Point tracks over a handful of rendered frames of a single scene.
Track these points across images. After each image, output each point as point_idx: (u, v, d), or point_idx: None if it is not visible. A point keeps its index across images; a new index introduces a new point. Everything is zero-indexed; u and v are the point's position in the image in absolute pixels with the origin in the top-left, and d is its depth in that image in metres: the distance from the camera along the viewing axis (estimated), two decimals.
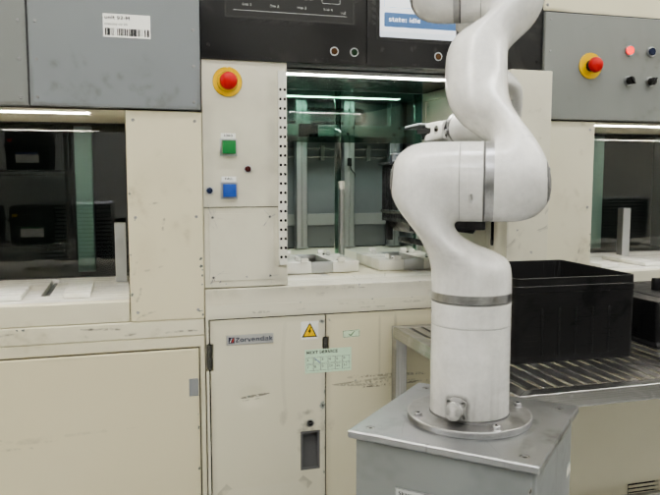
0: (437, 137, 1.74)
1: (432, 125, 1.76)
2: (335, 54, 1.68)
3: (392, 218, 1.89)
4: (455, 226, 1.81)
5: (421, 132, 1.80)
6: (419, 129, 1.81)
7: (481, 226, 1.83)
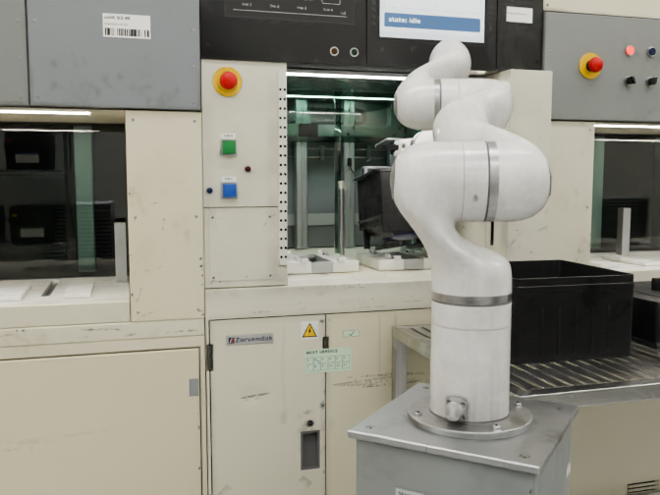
0: None
1: (400, 142, 1.97)
2: (335, 54, 1.68)
3: (367, 226, 2.07)
4: None
5: (390, 148, 2.00)
6: (388, 145, 2.00)
7: None
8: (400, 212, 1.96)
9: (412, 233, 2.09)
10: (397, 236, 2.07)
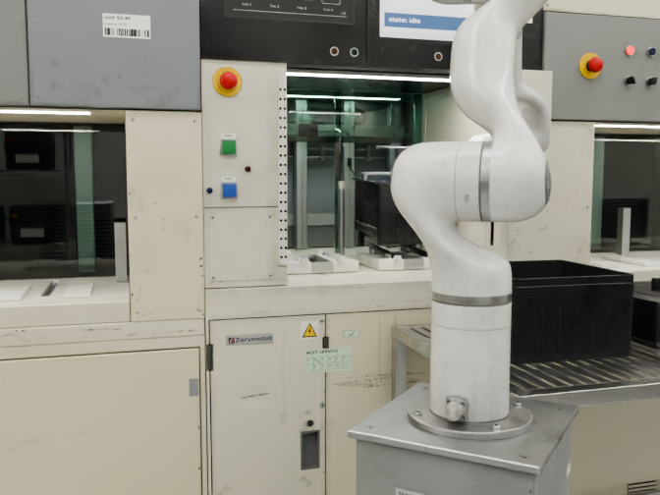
0: None
1: None
2: (335, 54, 1.68)
3: (362, 230, 2.10)
4: (417, 240, 2.02)
5: None
6: None
7: None
8: (396, 226, 1.99)
9: None
10: None
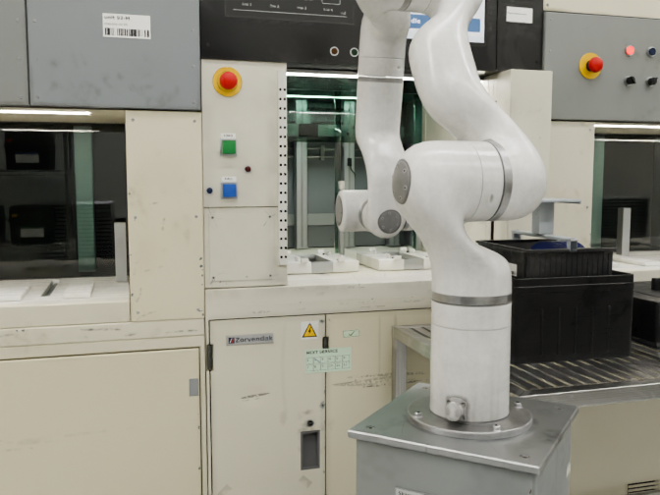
0: None
1: None
2: (335, 54, 1.68)
3: None
4: None
5: None
6: None
7: None
8: None
9: None
10: None
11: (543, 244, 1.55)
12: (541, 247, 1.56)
